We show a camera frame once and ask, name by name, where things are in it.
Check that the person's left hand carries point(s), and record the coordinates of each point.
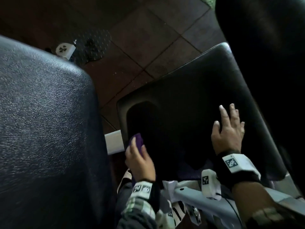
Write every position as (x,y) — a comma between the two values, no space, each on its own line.
(141,166)

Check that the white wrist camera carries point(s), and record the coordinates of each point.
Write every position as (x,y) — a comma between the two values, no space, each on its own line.
(209,186)
(166,214)

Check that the grey adjacent bench frame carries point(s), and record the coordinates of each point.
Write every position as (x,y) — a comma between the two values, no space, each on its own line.
(178,92)

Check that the person's white right sandal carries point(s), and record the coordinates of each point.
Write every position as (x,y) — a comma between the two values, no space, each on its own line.
(180,212)

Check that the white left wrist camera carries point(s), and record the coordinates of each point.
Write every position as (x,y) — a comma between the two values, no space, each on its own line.
(166,214)

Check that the black right wristband with markers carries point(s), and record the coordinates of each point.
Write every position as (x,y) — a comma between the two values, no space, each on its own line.
(236,166)

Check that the person's left forearm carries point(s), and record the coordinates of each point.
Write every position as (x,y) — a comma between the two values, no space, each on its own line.
(135,217)

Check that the purple cleaning cloth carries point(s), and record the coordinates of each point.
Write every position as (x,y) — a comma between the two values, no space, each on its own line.
(139,140)

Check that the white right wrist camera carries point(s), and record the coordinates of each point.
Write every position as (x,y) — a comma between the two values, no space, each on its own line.
(209,186)

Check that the person's right forearm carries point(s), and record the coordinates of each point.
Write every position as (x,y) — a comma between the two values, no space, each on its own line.
(255,202)

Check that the person's right hand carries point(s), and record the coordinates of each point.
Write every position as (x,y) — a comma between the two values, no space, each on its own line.
(228,138)

